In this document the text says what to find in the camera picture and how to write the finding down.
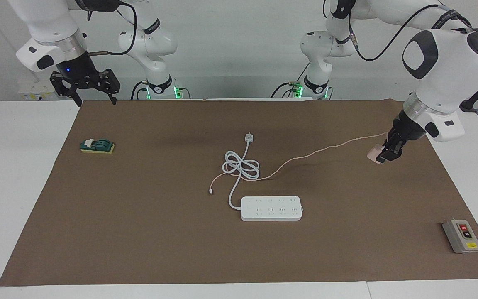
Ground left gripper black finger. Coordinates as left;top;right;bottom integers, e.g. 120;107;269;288
388;141;405;162
377;139;393;164

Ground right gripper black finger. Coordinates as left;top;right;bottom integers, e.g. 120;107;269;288
100;69;121;105
50;72;83;108

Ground pink charger adapter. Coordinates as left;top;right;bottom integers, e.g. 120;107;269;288
367;144;385;164

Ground pink charging cable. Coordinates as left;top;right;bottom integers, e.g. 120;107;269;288
208;132;389;195

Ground white power strip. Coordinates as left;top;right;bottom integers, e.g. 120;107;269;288
240;196;303;221

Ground brown table mat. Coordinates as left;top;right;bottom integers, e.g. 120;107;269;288
0;99;478;287

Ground right base black cable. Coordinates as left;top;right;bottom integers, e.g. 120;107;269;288
130;81;150;100

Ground base black cable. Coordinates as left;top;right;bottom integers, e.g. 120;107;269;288
130;81;150;100
270;81;306;99

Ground white wall box yellow labels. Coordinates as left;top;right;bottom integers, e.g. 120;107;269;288
18;81;66;101

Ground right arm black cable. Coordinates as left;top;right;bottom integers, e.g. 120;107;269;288
86;0;138;56

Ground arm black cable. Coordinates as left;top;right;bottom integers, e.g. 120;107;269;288
86;0;138;56
347;4;478;62

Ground green knife switch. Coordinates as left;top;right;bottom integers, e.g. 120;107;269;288
80;138;115;155

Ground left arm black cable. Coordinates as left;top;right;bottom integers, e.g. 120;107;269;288
347;4;478;62

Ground grey on-off switch box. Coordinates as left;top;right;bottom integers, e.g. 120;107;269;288
442;219;478;254

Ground left base black cable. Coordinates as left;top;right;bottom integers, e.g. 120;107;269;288
270;81;306;99

